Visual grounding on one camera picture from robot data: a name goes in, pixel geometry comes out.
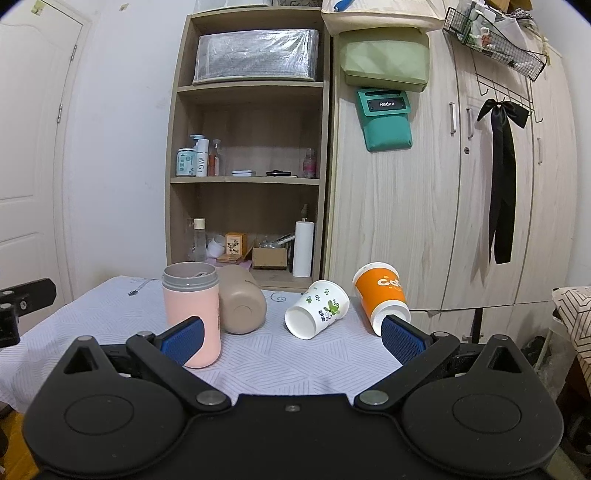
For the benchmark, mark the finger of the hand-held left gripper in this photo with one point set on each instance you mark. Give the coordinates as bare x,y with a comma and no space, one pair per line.
27,295

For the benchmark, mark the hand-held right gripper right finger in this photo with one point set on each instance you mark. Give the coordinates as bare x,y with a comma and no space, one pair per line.
402,340

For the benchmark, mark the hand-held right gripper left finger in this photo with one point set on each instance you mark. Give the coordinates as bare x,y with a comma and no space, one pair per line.
182,342

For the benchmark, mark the white green-print paper cup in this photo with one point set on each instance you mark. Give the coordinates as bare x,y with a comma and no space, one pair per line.
318,308

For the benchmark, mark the pink tumbler cup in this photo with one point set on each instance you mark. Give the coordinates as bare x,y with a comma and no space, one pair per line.
189,300

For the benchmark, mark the orange paper cup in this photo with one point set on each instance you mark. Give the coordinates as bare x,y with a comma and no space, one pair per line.
378,288

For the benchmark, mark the beige tumbler cup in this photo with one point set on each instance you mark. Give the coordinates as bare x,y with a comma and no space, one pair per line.
242,302

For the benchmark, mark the white plastic cup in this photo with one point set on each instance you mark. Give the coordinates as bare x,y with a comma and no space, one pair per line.
216,247

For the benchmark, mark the white patterned tablecloth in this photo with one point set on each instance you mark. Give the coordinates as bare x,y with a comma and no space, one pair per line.
277,360

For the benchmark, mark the clear bottle beige cap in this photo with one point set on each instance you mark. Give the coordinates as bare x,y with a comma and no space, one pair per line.
199,242

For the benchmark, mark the wooden flower-print box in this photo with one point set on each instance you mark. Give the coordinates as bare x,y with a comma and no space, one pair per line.
236,243

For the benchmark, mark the cardboard box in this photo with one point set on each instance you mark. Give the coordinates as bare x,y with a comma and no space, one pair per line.
269,259

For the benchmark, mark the light wooden wardrobe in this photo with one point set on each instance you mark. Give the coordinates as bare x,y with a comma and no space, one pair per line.
406,217

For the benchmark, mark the white paper towel roll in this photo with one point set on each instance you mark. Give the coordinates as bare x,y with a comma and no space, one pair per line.
303,251

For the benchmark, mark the white door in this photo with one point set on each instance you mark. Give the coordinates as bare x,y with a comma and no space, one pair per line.
27,152

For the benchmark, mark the geometric patterned pillow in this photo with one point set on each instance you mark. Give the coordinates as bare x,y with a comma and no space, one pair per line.
577,318

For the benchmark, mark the white and blue jar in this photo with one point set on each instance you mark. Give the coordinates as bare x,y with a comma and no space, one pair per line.
185,164

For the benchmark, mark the white flat tin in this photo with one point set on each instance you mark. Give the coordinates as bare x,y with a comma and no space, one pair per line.
243,173

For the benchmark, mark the red clear bottle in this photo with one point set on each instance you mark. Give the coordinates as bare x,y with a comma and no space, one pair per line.
214,161

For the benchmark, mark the white pump bottle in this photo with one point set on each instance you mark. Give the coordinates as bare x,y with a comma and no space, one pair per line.
201,159

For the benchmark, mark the black ribbon bow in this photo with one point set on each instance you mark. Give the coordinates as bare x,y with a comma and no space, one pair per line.
503,175

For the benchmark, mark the black flat case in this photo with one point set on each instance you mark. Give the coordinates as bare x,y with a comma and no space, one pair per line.
280,173

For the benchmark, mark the pink small bottle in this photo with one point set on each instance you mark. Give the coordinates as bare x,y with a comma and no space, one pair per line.
310,166

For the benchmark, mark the teal pouch bag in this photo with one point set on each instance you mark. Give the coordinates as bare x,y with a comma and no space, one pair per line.
387,127

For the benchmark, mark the wooden shelf unit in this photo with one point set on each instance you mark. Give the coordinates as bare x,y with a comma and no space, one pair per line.
249,124

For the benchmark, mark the black over-door hook rack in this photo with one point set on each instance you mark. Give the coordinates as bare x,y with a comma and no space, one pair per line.
494,85

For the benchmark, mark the green padded bag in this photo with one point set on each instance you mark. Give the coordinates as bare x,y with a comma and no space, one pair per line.
385,57

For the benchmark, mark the plastic-wrapped storage box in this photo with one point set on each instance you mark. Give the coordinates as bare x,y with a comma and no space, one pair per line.
256,55

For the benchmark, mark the cream fabric bag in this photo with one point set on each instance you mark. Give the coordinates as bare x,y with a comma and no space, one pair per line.
383,16

